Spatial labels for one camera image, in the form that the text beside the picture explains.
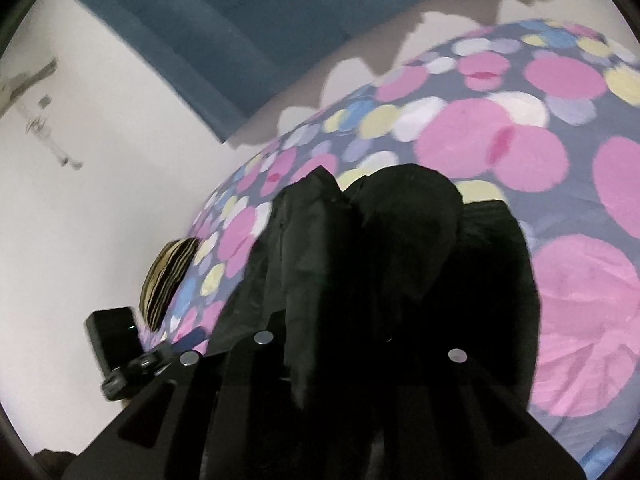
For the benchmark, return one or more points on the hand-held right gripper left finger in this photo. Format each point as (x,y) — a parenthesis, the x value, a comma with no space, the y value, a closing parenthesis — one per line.
(235,385)

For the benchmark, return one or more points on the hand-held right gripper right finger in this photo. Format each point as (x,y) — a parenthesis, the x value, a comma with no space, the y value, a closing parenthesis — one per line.
(460,400)

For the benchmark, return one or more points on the black puffer jacket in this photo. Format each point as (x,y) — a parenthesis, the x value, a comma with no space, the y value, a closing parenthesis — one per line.
(400,260)

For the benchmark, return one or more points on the striped pillow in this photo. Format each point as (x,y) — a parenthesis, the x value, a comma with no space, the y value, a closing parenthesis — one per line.
(165,280)

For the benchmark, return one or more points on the polka dot bed sheet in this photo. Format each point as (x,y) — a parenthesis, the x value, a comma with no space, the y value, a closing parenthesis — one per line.
(525,150)

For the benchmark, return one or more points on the blue curtain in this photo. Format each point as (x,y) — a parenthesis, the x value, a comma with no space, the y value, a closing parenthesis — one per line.
(240,25)

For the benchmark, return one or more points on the wall hook fixture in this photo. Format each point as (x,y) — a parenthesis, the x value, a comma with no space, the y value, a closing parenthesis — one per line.
(45,125)

